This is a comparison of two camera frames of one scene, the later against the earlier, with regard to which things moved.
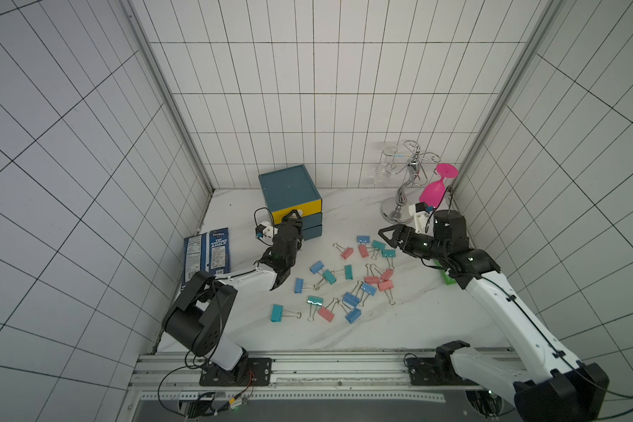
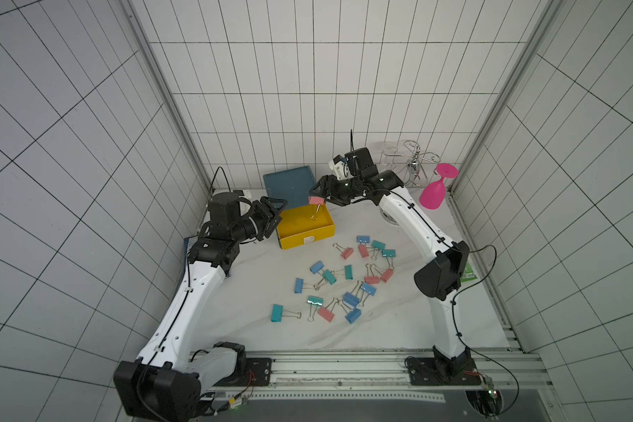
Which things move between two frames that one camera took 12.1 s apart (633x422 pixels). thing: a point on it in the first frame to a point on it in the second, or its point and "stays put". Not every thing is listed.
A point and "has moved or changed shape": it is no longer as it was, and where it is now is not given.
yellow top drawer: (308, 209) has moved or changed shape
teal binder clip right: (389, 255) stays put
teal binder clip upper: (376, 246) stays put
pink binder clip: (363, 251) stays put
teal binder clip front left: (278, 313) stays put
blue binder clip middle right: (367, 289) stays put
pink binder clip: (387, 274) stays put
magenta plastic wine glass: (432, 192) stays put
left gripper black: (298, 221) to (268, 221)
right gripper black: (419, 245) to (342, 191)
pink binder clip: (386, 286) to (317, 200)
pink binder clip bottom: (325, 313) stays put
